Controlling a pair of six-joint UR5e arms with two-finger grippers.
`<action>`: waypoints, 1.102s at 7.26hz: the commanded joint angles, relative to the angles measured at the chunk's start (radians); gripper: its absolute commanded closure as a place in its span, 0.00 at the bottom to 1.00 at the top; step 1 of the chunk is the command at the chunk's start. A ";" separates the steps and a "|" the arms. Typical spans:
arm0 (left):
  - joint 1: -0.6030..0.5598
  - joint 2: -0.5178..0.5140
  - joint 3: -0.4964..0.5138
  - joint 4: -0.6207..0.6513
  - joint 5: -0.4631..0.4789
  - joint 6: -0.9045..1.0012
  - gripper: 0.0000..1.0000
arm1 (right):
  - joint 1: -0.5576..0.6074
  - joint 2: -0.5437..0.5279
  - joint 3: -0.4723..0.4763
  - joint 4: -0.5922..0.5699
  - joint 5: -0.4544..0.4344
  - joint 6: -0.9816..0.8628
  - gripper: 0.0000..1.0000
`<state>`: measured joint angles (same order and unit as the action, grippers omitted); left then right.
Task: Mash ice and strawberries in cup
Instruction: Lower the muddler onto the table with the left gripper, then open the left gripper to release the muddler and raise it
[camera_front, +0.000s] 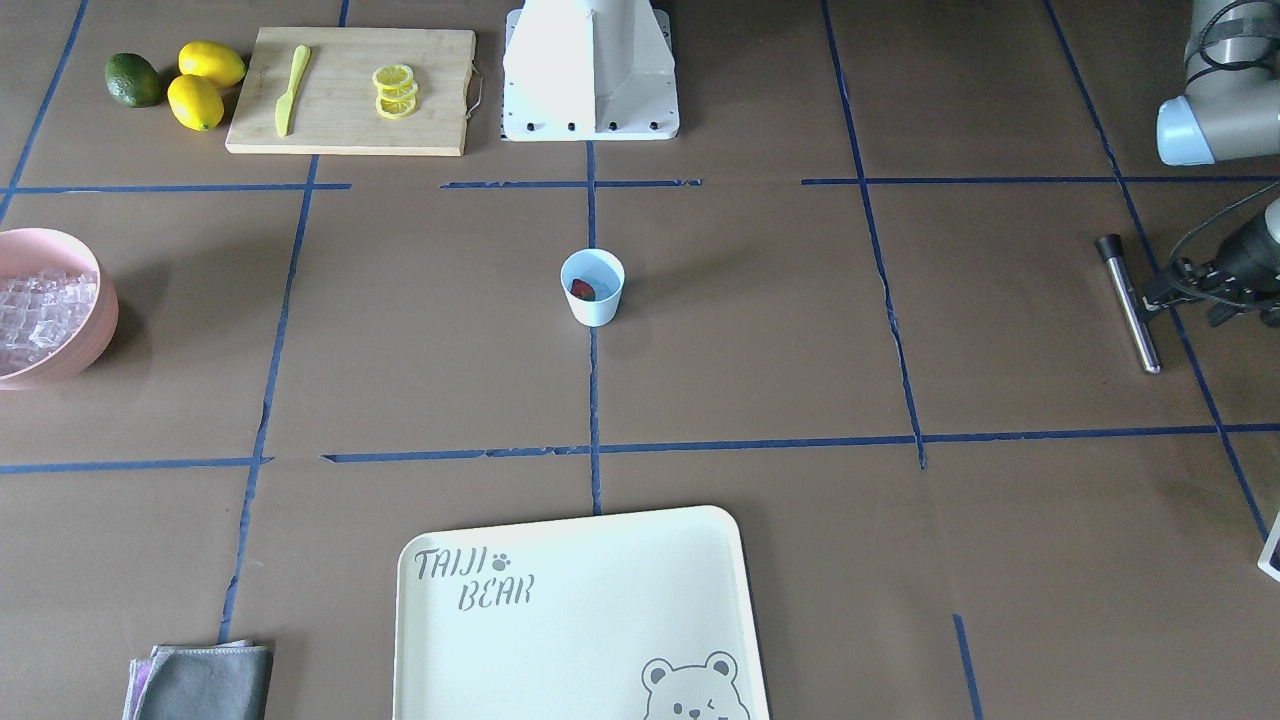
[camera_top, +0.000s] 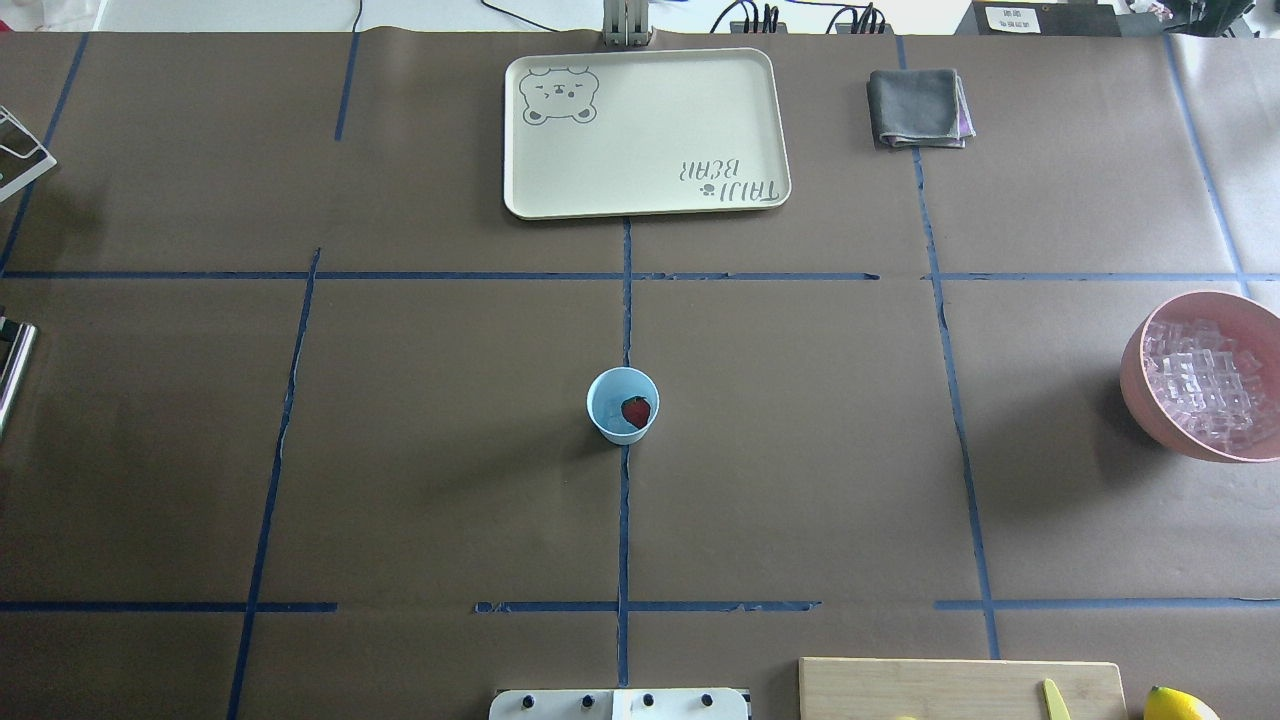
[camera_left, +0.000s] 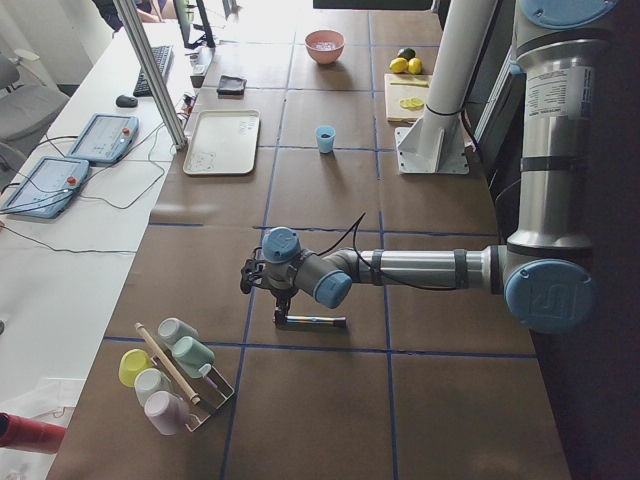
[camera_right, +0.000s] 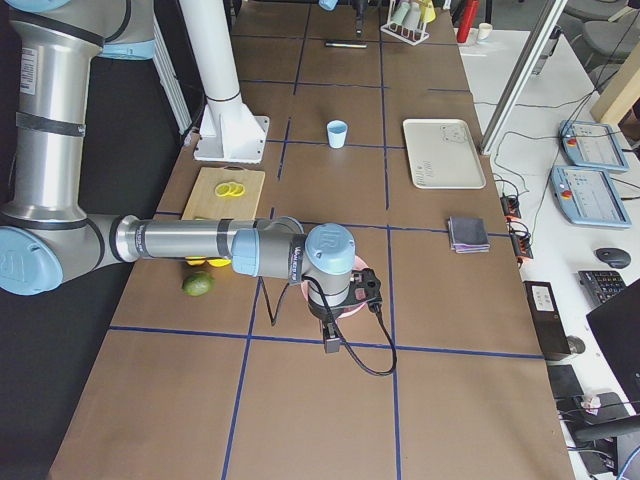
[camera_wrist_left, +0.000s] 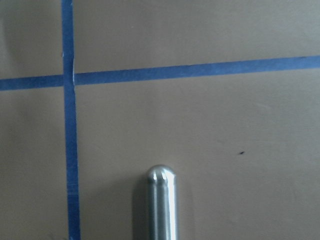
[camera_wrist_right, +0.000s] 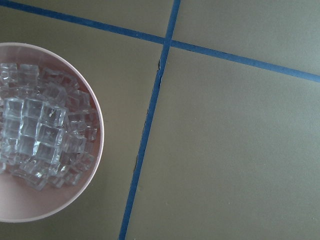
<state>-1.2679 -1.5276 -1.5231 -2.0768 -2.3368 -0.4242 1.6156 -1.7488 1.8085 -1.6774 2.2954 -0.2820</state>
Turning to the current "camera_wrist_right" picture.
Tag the clear ice cubes pile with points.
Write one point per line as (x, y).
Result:
(47, 126)

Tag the pink bowl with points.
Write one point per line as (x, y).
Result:
(20, 203)

